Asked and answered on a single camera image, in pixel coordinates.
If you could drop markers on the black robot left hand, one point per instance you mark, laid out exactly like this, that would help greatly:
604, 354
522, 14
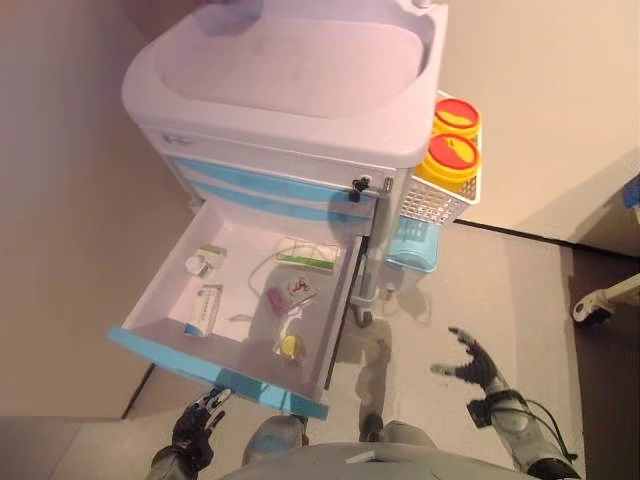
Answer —
195, 430

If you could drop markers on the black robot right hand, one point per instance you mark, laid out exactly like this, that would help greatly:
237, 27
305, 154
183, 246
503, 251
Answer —
482, 370

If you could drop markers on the blue front cart drawer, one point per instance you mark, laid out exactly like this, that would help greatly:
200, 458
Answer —
165, 345
260, 177
270, 200

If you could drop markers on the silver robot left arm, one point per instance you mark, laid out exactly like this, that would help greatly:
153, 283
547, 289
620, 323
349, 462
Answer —
175, 465

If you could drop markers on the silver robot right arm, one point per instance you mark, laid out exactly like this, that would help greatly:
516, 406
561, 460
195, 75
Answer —
520, 425

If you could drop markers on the white blue medicine box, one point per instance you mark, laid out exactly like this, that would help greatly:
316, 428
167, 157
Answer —
204, 310

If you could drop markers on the white medicine bottle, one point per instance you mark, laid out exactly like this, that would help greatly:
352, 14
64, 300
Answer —
194, 265

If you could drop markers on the silver robot left leg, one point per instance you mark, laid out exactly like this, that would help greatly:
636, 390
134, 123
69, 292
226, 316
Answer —
272, 440

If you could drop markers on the translucent white waste bin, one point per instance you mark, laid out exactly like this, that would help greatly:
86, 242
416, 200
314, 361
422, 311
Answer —
402, 285

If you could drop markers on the bed caster wheel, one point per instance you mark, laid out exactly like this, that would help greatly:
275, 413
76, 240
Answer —
597, 316

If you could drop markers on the yellow round item in bag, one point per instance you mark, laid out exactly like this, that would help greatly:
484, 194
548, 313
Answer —
292, 347

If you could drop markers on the cart caster wheel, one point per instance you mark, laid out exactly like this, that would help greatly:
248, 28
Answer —
365, 316

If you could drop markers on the light blue waste bin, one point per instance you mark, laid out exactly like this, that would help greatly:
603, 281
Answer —
412, 250

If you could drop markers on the grey robot torso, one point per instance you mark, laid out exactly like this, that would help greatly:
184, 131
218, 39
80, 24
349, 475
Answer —
375, 465

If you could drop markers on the small pink box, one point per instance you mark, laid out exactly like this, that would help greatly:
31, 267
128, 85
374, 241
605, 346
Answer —
279, 301

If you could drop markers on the thin clear tubing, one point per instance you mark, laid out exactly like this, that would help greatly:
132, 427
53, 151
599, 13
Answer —
252, 280

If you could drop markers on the white perforated side basket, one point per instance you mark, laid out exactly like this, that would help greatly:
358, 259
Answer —
430, 207

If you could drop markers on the white card red print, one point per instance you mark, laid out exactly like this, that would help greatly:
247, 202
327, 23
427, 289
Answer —
302, 290

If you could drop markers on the clear bag with green tubing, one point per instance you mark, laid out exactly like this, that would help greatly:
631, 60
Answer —
307, 255

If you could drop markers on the yellow sharps container red lid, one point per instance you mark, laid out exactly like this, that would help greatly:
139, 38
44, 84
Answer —
450, 155
456, 117

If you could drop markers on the black cart lock key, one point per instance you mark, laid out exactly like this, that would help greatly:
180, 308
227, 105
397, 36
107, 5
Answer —
359, 187

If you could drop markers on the white medical cart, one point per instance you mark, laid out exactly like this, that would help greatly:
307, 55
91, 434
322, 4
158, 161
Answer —
280, 65

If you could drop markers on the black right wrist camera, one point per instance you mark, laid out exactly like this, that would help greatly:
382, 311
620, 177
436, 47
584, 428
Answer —
478, 414

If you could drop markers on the white hospital bed frame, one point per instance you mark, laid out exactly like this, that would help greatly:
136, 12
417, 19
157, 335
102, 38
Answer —
620, 287

